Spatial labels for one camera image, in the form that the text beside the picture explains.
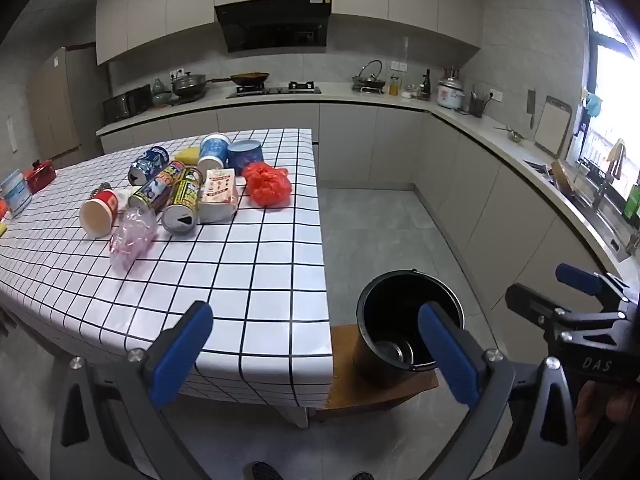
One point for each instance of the crushed clear plastic bottle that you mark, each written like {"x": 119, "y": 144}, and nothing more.
{"x": 132, "y": 235}

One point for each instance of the white paper carton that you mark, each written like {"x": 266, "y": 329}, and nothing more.
{"x": 218, "y": 195}

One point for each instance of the yellow sponge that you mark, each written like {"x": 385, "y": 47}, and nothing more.
{"x": 186, "y": 155}

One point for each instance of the black mesh shoe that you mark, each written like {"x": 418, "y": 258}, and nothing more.
{"x": 361, "y": 476}
{"x": 264, "y": 471}

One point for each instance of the black plastic bucket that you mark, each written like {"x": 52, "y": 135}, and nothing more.
{"x": 385, "y": 310}

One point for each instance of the kitchen window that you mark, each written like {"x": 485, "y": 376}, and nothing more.
{"x": 617, "y": 85}

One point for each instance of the kitchen cleaver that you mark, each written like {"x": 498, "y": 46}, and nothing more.
{"x": 531, "y": 102}

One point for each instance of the dark blue patterned can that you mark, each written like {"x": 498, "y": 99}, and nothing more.
{"x": 148, "y": 164}

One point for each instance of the steel kitchen sink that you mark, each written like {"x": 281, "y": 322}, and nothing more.
{"x": 595, "y": 210}

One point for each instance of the white cutting board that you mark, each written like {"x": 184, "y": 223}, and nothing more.
{"x": 551, "y": 127}

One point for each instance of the small metal strainer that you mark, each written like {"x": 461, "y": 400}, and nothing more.
{"x": 512, "y": 134}

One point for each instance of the red paper cup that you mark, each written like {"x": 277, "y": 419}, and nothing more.
{"x": 100, "y": 212}

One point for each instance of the red plastic bag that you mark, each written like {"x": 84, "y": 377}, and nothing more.
{"x": 267, "y": 185}

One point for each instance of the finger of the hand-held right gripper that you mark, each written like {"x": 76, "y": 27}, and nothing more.
{"x": 537, "y": 310}
{"x": 577, "y": 279}

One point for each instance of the blue round tin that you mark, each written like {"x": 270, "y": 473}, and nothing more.
{"x": 246, "y": 156}

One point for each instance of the white checked tablecloth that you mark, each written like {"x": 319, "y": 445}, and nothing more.
{"x": 225, "y": 280}

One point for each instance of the blue and white box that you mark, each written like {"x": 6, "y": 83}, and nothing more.
{"x": 15, "y": 194}

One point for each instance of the yellow and green spray can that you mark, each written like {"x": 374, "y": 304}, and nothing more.
{"x": 183, "y": 200}

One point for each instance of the dark pot with lid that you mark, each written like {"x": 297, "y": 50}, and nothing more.
{"x": 189, "y": 85}

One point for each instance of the black range hood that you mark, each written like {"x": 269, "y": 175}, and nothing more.
{"x": 272, "y": 25}

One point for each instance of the dark glass bottle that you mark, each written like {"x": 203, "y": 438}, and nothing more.
{"x": 426, "y": 86}

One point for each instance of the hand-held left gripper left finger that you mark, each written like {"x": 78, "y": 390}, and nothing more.
{"x": 180, "y": 355}

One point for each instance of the green ceramic vase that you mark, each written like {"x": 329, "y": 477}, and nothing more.
{"x": 161, "y": 94}

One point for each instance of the green dish soap bottle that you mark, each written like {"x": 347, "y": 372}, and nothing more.
{"x": 632, "y": 202}

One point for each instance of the kettle on hob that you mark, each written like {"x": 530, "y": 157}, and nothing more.
{"x": 370, "y": 81}

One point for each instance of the red box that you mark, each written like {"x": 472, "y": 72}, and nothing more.
{"x": 40, "y": 176}

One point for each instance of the person's right hand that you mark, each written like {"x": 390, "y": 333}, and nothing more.
{"x": 610, "y": 410}

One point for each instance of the white rice cooker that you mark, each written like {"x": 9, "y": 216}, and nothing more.
{"x": 451, "y": 94}

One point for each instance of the red and blue spray can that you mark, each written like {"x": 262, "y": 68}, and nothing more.
{"x": 157, "y": 187}

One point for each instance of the blue and white paper cup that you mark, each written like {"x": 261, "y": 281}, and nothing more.
{"x": 214, "y": 149}

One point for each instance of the beige lower cabinets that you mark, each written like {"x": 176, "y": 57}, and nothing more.
{"x": 450, "y": 175}

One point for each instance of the beige refrigerator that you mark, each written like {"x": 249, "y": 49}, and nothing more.
{"x": 60, "y": 105}

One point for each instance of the black utensil holder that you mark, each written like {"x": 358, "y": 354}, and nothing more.
{"x": 476, "y": 107}

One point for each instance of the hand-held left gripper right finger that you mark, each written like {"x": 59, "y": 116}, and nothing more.
{"x": 447, "y": 350}

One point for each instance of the wooden stool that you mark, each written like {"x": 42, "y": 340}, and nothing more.
{"x": 345, "y": 375}

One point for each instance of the kitchen faucet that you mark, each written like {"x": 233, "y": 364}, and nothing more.
{"x": 602, "y": 187}

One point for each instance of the yellow oil bottle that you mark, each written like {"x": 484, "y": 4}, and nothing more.
{"x": 394, "y": 88}

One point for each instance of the black gas stove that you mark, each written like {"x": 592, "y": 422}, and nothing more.
{"x": 275, "y": 90}

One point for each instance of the blue rubber glove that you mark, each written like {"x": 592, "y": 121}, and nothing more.
{"x": 593, "y": 105}

